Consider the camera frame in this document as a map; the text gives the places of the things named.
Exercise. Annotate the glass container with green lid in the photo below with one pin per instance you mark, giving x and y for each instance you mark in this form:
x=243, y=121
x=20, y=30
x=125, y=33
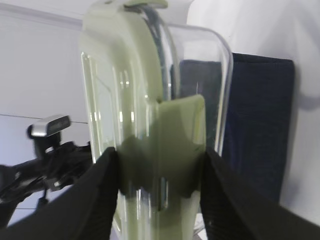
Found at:
x=158, y=93

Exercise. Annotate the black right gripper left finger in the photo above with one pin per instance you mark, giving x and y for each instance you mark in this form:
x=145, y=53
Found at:
x=84, y=212

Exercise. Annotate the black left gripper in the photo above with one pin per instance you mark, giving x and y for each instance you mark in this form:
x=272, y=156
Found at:
x=52, y=171

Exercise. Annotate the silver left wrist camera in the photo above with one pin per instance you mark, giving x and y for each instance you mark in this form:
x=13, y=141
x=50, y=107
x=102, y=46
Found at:
x=48, y=126

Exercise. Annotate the navy blue lunch bag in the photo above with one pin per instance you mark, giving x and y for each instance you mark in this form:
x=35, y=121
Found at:
x=256, y=134

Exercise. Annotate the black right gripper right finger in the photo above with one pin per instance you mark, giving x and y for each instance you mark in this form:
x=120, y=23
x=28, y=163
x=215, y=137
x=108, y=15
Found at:
x=233, y=210

